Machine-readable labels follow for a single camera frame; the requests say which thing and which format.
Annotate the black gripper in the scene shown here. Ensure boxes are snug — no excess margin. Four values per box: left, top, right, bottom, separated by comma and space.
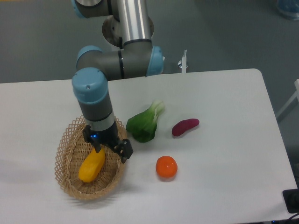
82, 122, 134, 163

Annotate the yellow mango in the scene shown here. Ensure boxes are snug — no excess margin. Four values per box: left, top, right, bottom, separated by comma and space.
78, 148, 106, 183

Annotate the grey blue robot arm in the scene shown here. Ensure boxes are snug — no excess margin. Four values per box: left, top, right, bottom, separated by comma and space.
72, 0, 164, 162

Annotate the woven wicker basket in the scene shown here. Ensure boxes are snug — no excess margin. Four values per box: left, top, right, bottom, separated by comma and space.
55, 116, 125, 200

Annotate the green bok choy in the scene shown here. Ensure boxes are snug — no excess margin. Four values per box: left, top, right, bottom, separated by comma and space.
126, 100, 165, 143

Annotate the orange tangerine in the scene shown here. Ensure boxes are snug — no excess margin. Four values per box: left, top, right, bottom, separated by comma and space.
156, 156, 178, 178

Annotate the purple sweet potato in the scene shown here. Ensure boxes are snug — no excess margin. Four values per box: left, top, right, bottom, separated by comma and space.
171, 118, 200, 137

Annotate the black device at edge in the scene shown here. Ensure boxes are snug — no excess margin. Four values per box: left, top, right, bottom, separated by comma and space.
282, 189, 299, 213

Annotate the blue object top right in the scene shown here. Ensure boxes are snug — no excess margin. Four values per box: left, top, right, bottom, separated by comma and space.
276, 0, 299, 21

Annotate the white table bracket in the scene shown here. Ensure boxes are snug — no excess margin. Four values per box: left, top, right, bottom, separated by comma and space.
178, 49, 188, 74

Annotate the white furniture frame right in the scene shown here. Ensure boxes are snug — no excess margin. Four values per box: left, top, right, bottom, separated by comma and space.
276, 79, 299, 123

